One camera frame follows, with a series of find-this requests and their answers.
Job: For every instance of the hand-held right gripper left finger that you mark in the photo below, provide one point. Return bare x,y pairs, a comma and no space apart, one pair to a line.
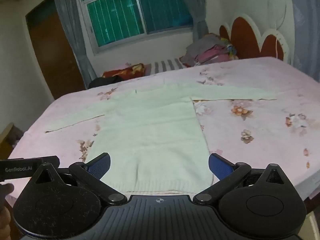
99,167

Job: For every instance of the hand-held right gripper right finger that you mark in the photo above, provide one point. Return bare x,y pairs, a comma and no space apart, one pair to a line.
221,167

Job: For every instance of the pale green knit sweater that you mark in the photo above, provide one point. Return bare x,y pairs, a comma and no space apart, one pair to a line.
150,130

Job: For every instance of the pile of folded clothes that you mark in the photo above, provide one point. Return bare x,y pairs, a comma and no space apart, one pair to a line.
207,50

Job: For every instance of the person's left hand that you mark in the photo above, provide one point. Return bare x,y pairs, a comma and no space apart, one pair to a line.
4,212

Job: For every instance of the wooden bedside furniture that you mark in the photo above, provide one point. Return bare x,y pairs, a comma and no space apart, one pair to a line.
10,137

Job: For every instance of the bed with pink floral sheet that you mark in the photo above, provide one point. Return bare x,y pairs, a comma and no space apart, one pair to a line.
250,130

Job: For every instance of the black cloth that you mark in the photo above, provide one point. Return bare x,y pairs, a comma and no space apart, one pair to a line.
105,81

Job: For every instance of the red floral cloth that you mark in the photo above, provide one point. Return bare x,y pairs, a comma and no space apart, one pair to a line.
125,72

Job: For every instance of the grey white striped cloth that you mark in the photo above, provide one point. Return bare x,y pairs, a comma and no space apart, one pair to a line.
165,65

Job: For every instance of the brown wooden door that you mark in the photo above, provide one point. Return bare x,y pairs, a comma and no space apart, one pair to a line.
55,55

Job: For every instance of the brown wooden headboard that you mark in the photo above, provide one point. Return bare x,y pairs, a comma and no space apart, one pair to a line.
245,35

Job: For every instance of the grey blue curtain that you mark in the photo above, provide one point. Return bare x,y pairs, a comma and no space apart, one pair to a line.
72,30
195,5

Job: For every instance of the window with green glass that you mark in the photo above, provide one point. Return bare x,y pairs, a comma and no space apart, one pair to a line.
120,17

